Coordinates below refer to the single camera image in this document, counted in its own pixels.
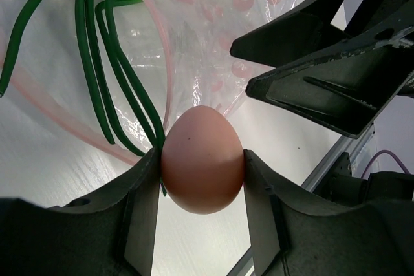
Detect green fake scallion stalks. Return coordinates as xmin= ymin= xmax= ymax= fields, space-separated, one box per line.
xmin=0 ymin=0 xmax=169 ymax=198

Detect clear zip top bag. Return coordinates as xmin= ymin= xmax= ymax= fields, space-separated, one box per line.
xmin=1 ymin=0 xmax=297 ymax=165

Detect peach fake radish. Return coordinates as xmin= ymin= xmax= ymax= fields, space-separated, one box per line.
xmin=161 ymin=106 xmax=245 ymax=215

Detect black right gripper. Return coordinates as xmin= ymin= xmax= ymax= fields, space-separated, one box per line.
xmin=230 ymin=0 xmax=413 ymax=138

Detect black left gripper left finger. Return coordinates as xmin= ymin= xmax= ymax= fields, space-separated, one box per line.
xmin=1 ymin=149 xmax=160 ymax=275

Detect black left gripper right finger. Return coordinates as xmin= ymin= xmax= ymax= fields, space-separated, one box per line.
xmin=244 ymin=150 xmax=413 ymax=275

